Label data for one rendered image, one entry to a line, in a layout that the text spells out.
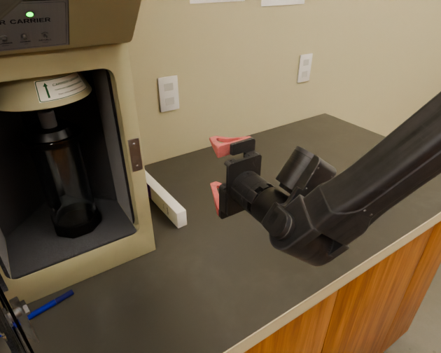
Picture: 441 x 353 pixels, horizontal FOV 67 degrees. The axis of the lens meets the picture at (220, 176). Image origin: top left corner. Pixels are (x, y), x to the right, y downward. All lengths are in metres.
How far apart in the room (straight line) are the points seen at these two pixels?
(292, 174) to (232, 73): 0.84
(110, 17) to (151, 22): 0.57
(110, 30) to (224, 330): 0.54
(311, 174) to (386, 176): 0.11
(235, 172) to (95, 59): 0.29
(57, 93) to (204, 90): 0.69
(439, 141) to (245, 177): 0.27
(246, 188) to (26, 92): 0.38
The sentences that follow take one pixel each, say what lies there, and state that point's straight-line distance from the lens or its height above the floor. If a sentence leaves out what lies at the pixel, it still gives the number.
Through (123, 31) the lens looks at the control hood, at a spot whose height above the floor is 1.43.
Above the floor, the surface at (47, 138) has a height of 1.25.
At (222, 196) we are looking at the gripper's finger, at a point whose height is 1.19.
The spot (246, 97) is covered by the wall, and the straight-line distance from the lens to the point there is 1.34.
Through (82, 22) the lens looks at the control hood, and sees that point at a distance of 0.53.
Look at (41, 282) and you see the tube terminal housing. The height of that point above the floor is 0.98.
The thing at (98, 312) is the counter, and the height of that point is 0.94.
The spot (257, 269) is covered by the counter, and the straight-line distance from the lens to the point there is 0.77.
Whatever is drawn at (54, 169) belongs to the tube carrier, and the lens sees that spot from 0.70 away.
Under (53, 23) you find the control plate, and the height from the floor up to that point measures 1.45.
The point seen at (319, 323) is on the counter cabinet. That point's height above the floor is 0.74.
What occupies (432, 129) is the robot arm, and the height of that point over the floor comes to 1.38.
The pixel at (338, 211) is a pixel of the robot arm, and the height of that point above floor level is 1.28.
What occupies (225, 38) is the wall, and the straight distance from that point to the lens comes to 1.23.
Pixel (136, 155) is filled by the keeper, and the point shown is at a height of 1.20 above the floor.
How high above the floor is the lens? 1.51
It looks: 32 degrees down
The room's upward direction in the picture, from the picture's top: straight up
